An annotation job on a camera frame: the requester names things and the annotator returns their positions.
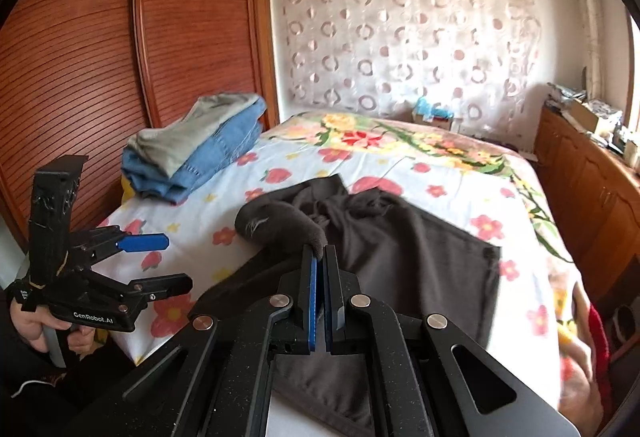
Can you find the wooden louvered wardrobe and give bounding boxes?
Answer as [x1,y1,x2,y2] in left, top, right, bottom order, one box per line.
[0,0,281,248]

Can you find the small blue and red box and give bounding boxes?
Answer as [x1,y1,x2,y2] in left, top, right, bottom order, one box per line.
[412,97,463,132]

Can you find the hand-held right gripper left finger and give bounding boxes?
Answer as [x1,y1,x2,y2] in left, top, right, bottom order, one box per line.
[65,244,321,437]

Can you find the folded blue jeans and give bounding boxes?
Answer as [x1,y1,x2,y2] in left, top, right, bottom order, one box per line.
[121,94,267,206]

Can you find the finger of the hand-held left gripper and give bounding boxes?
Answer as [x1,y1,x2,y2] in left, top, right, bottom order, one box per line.
[70,226,170,268]
[75,273,194,318]

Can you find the white wrapped pipe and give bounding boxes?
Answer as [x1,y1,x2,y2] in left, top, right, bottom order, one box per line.
[560,0,607,102]

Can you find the open cardboard box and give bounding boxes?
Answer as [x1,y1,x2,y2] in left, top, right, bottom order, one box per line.
[567,99,613,138]

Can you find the bright window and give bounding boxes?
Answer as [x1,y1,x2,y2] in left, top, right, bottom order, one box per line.
[625,12,640,142]

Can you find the red cloth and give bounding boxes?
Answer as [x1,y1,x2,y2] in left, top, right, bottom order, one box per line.
[585,302,613,393]

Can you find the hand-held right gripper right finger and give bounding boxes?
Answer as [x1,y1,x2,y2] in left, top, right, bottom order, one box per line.
[322,244,581,437]

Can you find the folded grey-green pants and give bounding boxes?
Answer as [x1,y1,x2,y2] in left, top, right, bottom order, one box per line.
[127,93,261,178]

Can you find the long wooden cabinet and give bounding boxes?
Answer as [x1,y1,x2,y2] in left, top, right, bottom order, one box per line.
[532,104,640,278]

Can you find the circle patterned curtain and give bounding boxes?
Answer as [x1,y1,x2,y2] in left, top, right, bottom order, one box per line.
[270,0,543,130]

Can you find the pile of papers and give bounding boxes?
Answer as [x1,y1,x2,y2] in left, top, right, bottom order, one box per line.
[545,82,587,110]

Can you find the dark brown pants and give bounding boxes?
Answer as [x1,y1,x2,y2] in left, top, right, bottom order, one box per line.
[187,173,503,437]

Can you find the bed with floral sheet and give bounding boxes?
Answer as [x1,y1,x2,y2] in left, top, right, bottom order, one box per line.
[95,112,616,437]

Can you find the person's left hand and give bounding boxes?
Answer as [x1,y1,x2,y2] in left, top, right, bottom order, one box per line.
[7,302,96,360]

